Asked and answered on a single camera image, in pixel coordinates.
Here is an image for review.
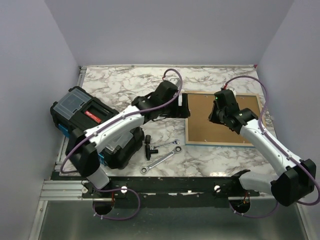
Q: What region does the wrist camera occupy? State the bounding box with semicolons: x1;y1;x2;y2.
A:
221;87;237;96
169;78;182;88

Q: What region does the large ratchet wrench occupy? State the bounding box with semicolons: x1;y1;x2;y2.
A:
140;146;182;174

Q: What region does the black toolbox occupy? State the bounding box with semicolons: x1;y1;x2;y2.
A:
50;86;145;170

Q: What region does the aluminium table frame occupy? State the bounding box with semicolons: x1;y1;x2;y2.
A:
30;65;315;240

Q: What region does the small open-end wrench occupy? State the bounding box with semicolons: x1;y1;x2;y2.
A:
152;138;180;150

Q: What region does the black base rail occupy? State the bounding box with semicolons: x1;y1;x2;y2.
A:
52;171;266;210

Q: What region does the black T-handle tool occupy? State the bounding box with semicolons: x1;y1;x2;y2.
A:
144;135;159;161

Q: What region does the blue picture frame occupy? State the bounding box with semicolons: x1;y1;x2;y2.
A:
185;90;263;147

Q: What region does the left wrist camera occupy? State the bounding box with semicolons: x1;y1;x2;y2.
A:
169;78;182;88

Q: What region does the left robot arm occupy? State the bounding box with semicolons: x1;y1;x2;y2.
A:
66;80;189;198

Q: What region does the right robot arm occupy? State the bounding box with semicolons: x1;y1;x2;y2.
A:
208;89;317;207

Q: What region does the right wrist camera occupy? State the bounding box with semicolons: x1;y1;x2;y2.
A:
221;87;237;96

